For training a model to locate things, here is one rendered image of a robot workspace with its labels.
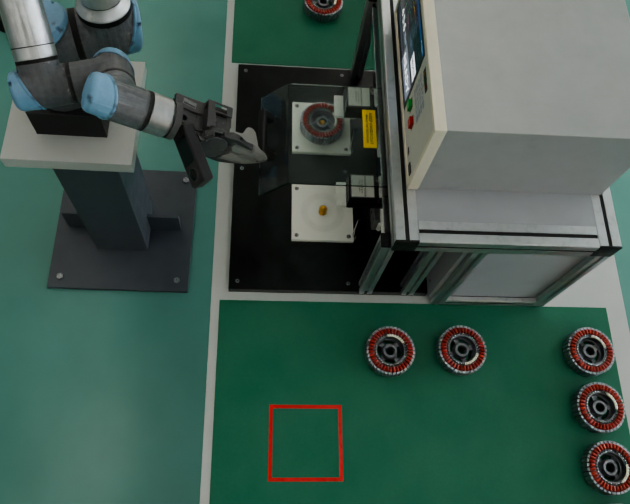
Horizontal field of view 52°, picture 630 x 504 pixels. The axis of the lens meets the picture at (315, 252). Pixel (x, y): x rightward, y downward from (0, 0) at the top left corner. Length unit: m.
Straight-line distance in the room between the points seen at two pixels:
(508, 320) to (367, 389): 0.39
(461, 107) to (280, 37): 0.88
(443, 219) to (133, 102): 0.60
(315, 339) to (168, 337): 0.89
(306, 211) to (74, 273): 1.08
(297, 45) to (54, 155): 0.72
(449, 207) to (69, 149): 0.97
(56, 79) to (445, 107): 0.69
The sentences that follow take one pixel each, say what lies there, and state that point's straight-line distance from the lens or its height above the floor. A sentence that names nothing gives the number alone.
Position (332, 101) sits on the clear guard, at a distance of 1.40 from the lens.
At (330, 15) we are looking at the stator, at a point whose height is 0.78.
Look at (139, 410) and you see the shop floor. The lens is 2.25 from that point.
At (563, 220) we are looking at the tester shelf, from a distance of 1.34.
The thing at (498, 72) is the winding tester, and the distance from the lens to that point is 1.20.
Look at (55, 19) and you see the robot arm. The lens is 1.56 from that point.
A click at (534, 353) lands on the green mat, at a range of 1.63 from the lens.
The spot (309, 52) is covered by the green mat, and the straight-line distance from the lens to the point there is 1.89.
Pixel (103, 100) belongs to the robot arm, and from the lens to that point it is 1.20.
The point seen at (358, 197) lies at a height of 0.92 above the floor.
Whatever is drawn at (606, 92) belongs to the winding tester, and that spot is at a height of 1.32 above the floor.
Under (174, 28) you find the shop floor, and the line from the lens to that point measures 2.94.
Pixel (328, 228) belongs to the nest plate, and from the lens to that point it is 1.57.
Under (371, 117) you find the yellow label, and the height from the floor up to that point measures 1.07.
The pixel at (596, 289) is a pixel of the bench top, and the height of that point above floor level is 0.75.
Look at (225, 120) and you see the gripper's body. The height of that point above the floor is 1.12.
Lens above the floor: 2.20
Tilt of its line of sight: 67 degrees down
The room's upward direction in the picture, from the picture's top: 14 degrees clockwise
